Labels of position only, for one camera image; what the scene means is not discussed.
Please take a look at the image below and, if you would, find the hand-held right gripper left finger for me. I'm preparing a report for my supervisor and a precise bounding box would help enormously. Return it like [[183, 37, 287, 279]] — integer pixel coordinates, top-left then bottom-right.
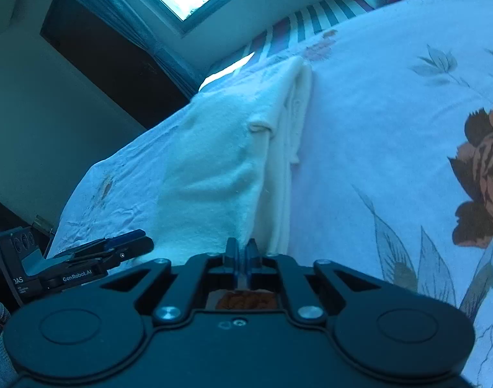
[[69, 238, 242, 326]]

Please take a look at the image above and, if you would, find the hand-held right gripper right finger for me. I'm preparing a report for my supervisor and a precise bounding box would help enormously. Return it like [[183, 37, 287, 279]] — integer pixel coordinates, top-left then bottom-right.
[[245, 238, 413, 326]]

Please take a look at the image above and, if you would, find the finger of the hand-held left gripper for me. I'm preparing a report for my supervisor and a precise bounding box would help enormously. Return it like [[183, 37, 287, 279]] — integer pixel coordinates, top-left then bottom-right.
[[75, 238, 155, 266], [48, 230, 147, 258]]

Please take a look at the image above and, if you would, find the grey curtain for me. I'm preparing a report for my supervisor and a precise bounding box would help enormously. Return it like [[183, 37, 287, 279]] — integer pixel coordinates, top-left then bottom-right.
[[40, 0, 199, 100]]

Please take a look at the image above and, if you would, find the floral bedspread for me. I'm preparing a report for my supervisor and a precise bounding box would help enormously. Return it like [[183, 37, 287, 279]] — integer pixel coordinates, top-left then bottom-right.
[[48, 0, 493, 388]]

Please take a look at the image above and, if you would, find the cream towel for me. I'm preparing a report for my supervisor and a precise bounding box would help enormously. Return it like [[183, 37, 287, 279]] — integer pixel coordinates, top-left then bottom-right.
[[158, 56, 314, 259]]

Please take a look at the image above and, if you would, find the striped bed sheet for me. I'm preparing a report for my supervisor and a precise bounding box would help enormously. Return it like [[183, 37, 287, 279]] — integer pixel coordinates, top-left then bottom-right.
[[198, 0, 376, 92]]

